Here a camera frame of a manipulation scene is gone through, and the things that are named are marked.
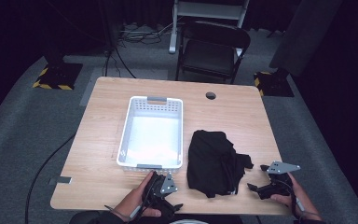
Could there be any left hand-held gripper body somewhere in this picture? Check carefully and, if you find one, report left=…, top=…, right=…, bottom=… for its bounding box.
left=142, top=171, right=179, bottom=218

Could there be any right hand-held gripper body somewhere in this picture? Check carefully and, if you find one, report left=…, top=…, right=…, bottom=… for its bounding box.
left=256, top=161, right=301, bottom=200

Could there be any black cloth garment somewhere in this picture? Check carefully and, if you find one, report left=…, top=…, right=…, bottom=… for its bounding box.
left=186, top=129, right=255, bottom=199

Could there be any white plastic basket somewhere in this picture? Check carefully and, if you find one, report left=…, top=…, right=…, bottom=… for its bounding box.
left=116, top=95, right=185, bottom=174

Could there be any person's right hand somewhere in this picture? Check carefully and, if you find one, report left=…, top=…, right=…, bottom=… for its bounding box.
left=269, top=173, right=313, bottom=218

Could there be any person's left hand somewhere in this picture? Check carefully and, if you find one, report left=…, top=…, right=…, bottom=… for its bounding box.
left=114, top=171, right=162, bottom=222

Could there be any white round object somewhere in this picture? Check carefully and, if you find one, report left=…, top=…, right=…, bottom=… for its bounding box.
left=167, top=218, right=210, bottom=224

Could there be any black striped stand base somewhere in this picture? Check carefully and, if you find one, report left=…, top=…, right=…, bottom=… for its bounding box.
left=32, top=63, right=84, bottom=91
left=254, top=71, right=295, bottom=98

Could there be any grey tape strip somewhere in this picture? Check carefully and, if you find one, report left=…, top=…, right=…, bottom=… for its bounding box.
left=48, top=175, right=73, bottom=187

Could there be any black folding chair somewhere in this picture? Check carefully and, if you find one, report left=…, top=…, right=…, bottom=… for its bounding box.
left=175, top=21, right=252, bottom=85

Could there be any grey hanging panel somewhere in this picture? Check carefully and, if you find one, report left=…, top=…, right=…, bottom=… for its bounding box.
left=268, top=0, right=344, bottom=77

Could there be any black tripod pole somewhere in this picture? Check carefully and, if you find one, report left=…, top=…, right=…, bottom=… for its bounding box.
left=97, top=0, right=137, bottom=79

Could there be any black floor cable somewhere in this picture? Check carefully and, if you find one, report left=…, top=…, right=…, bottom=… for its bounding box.
left=24, top=133, right=77, bottom=224

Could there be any bundle of floor cables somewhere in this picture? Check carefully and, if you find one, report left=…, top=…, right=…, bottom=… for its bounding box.
left=117, top=21, right=175, bottom=46

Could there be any white metal stand frame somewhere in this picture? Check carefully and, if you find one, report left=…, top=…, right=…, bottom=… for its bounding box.
left=168, top=0, right=250, bottom=55

